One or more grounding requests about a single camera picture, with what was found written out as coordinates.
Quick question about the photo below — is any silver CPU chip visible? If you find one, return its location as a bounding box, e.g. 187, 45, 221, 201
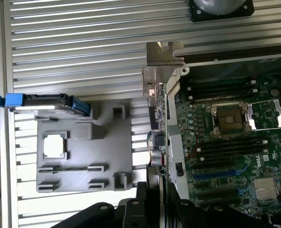
43, 133, 69, 159

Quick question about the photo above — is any long black expansion slot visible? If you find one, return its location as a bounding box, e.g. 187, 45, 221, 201
197, 191, 239, 199
193, 161, 235, 170

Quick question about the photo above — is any silver finned chipset heatsink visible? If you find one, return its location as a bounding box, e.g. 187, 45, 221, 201
253, 177, 281, 203

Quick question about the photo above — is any black RAM slot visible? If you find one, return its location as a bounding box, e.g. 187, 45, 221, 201
198, 152, 267, 158
197, 139, 267, 144
187, 84, 257, 90
190, 95, 257, 101
197, 148, 267, 153
189, 89, 257, 95
197, 143, 267, 149
187, 79, 257, 85

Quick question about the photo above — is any silver socket cover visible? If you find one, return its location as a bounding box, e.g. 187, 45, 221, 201
247, 99, 281, 131

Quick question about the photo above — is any green Dell motherboard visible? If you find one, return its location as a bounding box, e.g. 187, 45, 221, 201
176, 71, 281, 216

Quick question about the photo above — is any open grey PC case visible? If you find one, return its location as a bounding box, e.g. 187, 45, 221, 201
166, 43, 281, 228

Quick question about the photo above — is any black square base plate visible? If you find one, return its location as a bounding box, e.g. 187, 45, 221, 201
191, 0, 255, 23

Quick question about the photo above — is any disk in blue caddy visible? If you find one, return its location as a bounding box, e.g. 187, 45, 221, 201
0, 93, 92, 117

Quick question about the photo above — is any CPU socket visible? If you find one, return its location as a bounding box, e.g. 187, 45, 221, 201
206, 101, 253, 139

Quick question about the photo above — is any blue expansion slot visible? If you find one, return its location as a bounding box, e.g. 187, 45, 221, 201
193, 173, 236, 181

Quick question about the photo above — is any grey plastic parts rack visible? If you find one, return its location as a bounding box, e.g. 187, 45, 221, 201
35, 99, 134, 193

